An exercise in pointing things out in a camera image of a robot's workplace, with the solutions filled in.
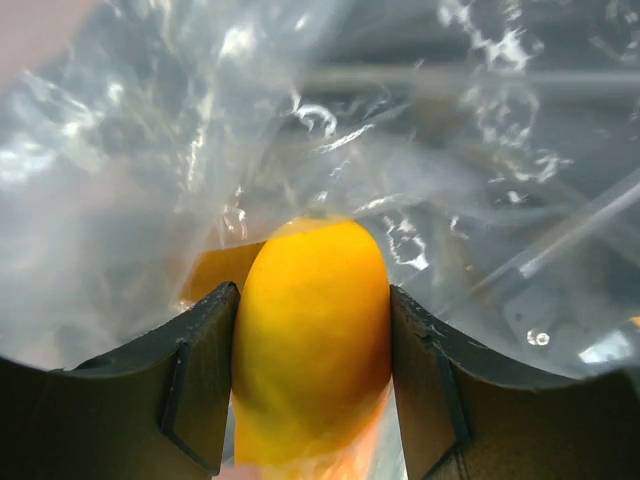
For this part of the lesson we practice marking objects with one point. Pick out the fake orange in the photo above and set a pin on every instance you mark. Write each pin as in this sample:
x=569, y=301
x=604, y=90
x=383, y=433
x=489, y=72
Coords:
x=311, y=354

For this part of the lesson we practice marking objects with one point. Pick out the clear zip top bag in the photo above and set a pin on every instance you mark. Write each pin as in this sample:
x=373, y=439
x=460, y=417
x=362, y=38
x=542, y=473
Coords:
x=491, y=148

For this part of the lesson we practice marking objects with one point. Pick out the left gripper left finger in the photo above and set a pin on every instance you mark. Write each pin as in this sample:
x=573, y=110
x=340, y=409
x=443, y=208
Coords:
x=154, y=408

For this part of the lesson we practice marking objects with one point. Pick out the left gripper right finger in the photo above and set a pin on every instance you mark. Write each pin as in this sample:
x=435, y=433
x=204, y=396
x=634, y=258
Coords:
x=466, y=411

